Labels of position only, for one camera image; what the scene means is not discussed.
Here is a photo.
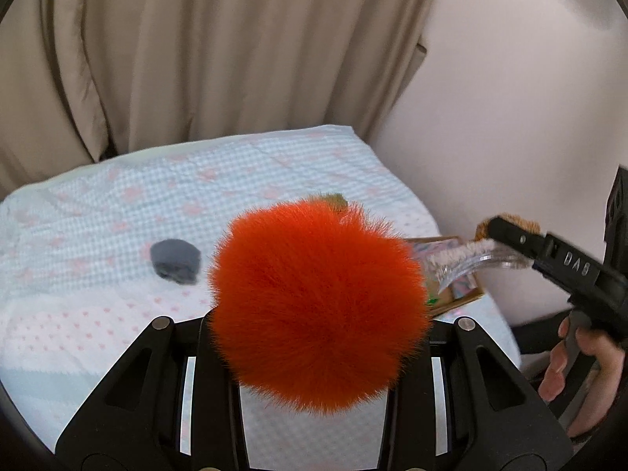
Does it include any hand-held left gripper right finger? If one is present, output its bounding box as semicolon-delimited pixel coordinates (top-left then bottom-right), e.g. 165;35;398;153
387;316;575;471

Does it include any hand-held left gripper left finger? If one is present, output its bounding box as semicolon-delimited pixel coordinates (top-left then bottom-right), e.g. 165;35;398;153
55;315;242;471

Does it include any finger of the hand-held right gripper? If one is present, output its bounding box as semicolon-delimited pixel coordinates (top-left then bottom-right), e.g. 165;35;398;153
487;216;549;265

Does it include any brown fuzzy hair clip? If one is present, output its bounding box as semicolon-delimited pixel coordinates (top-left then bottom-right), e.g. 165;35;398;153
475;212;541;242

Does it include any orange fluffy pom-pom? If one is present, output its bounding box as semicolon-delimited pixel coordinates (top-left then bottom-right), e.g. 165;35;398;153
208;196;433;415

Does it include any grey soft plush piece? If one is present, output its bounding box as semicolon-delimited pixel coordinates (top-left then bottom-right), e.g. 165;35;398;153
150;238;202;286

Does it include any person's right hand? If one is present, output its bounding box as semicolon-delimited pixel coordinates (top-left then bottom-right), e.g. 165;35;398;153
538;315;628;438

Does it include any person's dark clothing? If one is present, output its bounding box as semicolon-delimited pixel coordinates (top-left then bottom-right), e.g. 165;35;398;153
510;164;628;356

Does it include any cardboard box with shiny lining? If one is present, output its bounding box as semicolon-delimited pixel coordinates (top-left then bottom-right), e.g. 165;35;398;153
405;236;484;318

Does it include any checked blue pink blanket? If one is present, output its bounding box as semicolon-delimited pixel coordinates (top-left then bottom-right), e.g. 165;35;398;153
0;125;522;458

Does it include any green brown fuzzy item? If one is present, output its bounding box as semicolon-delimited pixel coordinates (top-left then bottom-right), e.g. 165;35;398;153
314;193;349;213

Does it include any beige curtain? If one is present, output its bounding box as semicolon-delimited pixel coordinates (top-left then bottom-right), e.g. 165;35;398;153
0;0;445;197

